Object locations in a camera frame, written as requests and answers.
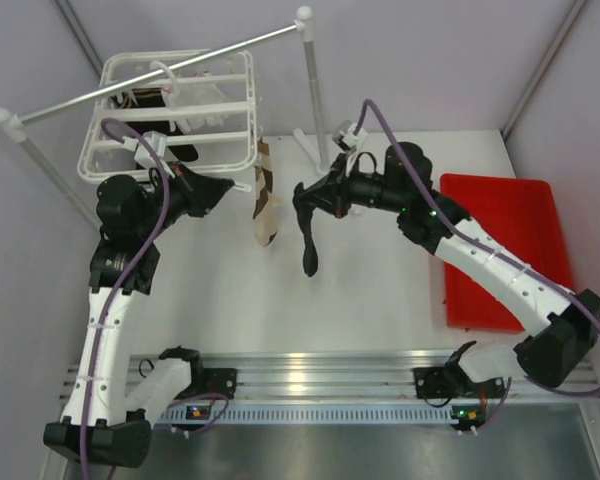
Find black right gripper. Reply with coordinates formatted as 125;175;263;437
301;153;408;220

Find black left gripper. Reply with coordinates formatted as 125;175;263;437
136;160;232;240

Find black sock pile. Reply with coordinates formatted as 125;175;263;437
292;183;319;277

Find brown cream striped sock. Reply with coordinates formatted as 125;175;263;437
253;194;282;247
253;139;273;218

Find white plastic clip hanger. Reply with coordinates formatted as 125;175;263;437
77;50;261;184

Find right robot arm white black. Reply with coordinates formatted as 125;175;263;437
292;142;600;398

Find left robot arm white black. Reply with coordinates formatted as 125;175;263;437
43;163;234;469

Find white red hanging sock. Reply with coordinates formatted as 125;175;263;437
160;83;229;134

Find black striped hanging sock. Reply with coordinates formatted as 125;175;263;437
110;88;199;162

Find metal drying rack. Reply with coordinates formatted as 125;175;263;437
0;6;328;228

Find red plastic tray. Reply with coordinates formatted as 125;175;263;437
440;173;574;334

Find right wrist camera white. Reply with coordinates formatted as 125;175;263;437
332;120;368;153

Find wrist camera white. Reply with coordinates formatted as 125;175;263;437
122;131;170;170
332;120;368;153

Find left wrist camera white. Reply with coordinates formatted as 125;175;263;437
122;131;170;170

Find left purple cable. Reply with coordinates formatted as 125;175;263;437
77;117;231;480

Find purple cable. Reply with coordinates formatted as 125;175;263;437
77;117;231;480
354;98;600;436

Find aluminium mounting rail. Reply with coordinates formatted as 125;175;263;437
159;350;573;430

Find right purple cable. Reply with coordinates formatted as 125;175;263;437
354;98;600;436

